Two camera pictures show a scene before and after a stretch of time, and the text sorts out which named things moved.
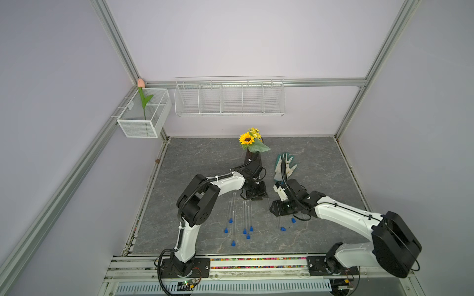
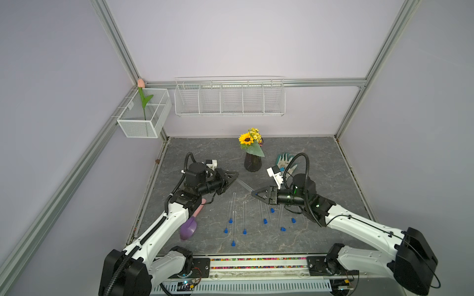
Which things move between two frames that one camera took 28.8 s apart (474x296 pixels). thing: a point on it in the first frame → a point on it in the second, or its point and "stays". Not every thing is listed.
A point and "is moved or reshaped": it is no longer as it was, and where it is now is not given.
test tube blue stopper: x=233 y=243 stays
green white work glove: x=278 y=168 stays
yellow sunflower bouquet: x=252 y=140 stays
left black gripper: x=262 y=193 → x=224 y=182
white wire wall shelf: x=229 y=96 stays
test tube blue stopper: x=248 y=236 is moved or reshaped
